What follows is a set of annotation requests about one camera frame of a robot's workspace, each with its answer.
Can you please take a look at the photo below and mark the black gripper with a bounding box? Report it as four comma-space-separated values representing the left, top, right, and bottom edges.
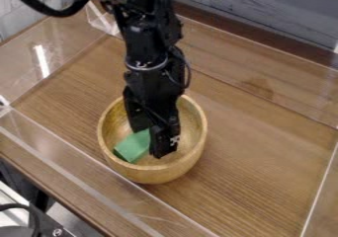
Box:
123, 62, 185, 159

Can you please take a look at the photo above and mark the green rectangular block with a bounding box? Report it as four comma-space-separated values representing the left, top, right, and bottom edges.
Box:
113, 129, 152, 163

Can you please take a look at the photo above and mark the brown wooden bowl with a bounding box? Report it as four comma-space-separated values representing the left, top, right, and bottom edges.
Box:
97, 95, 208, 185

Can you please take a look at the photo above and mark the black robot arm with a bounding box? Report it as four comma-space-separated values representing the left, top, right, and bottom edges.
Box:
21, 0, 192, 158

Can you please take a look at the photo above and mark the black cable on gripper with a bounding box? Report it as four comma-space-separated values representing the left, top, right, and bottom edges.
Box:
164, 46, 193, 91

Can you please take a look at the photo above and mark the clear acrylic tray wall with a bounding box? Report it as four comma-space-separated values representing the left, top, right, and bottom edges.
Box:
0, 7, 338, 237

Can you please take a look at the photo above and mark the clear acrylic corner bracket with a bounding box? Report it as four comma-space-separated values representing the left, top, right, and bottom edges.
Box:
85, 1, 122, 38

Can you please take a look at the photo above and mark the black metal bracket with screw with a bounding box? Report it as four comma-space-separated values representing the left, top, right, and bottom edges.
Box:
38, 211, 77, 237

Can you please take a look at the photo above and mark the black cable bottom left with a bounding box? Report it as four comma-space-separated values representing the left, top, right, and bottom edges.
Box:
0, 202, 42, 237

